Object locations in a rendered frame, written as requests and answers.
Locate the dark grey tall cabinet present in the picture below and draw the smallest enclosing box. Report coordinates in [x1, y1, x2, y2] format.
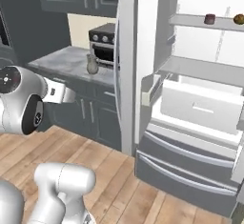
[0, 0, 72, 68]

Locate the grey drawer front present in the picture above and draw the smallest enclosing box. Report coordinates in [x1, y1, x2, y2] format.
[94, 86, 117, 108]

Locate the silver cupboard door handle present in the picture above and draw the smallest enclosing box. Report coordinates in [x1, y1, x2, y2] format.
[79, 98, 87, 121]
[89, 100, 95, 125]

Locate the grey freezer drawer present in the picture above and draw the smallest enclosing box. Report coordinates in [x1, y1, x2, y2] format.
[138, 130, 238, 175]
[134, 151, 240, 218]

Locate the silver freezer drawer handle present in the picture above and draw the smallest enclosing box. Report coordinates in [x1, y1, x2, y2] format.
[143, 131, 236, 169]
[136, 153, 238, 197]

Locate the white crisper drawer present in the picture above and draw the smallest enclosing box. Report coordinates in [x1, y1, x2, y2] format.
[159, 79, 244, 136]

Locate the black toaster oven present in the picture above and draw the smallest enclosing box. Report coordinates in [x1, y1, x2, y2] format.
[88, 23, 117, 68]

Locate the grey base cupboard door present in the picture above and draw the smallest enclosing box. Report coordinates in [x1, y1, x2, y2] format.
[87, 101, 122, 152]
[51, 94, 89, 140]

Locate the white fridge door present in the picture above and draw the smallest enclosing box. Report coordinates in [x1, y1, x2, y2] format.
[229, 106, 244, 224]
[113, 0, 139, 156]

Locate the yellow-orange mango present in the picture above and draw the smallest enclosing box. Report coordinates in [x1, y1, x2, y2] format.
[233, 13, 244, 26]

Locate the grey glass fridge shelf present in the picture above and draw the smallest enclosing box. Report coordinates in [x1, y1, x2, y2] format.
[157, 55, 244, 89]
[168, 12, 244, 33]

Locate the grey pitcher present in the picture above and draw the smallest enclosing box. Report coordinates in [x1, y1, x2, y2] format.
[86, 53, 100, 75]

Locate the white open fridge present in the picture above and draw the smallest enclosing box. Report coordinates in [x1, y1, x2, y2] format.
[113, 0, 244, 219]

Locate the grey fridge side bin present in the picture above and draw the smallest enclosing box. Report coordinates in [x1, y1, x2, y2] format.
[140, 71, 173, 109]

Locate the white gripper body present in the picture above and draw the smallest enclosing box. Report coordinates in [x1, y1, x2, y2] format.
[62, 86, 77, 105]

